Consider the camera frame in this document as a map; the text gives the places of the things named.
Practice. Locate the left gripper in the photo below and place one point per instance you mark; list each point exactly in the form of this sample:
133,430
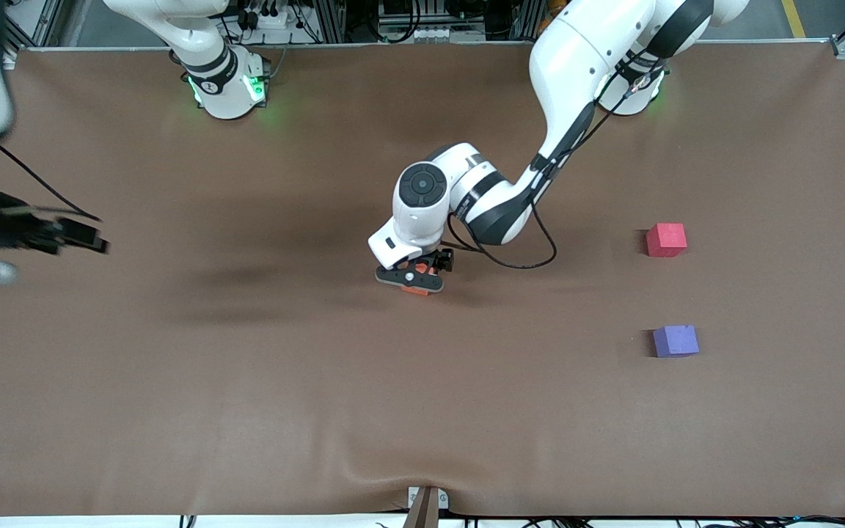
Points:
443,259

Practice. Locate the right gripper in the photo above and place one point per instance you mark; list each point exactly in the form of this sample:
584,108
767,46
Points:
13,226

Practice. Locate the orange foam block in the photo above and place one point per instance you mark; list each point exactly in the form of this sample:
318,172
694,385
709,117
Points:
416,291

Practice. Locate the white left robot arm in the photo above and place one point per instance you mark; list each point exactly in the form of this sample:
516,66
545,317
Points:
576,59

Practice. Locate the brown table mat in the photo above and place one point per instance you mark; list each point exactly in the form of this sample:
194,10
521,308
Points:
422,367

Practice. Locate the white connector row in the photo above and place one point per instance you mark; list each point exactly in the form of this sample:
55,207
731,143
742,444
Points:
430,34

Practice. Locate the red foam block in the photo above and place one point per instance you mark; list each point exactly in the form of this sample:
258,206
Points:
666,240

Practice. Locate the purple foam block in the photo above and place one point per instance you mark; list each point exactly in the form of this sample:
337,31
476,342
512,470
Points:
675,342

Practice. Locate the bag of orange items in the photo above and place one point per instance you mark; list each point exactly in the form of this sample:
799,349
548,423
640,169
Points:
556,6

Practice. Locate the white power strip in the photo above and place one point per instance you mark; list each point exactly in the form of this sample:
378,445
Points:
276,20

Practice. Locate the small metal clamp bracket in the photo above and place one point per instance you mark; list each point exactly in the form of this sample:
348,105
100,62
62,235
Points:
413,499

